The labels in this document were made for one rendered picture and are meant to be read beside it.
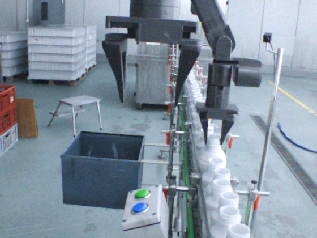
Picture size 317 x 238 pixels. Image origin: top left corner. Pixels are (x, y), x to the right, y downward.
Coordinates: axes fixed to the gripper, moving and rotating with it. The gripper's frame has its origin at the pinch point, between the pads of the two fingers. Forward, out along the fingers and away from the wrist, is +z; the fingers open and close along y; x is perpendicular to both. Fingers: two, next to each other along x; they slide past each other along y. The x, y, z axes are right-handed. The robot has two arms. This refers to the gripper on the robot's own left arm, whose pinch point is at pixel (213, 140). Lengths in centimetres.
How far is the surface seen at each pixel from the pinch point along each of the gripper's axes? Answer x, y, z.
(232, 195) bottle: 21.8, -1.9, 4.0
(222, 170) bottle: 10.1, -1.4, 3.7
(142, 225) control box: 25.2, 15.8, 9.7
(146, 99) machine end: -465, 48, 96
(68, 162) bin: -41, 50, 26
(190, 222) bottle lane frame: 7.4, 4.8, 19.8
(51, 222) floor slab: -134, 94, 117
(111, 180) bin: -41, 33, 33
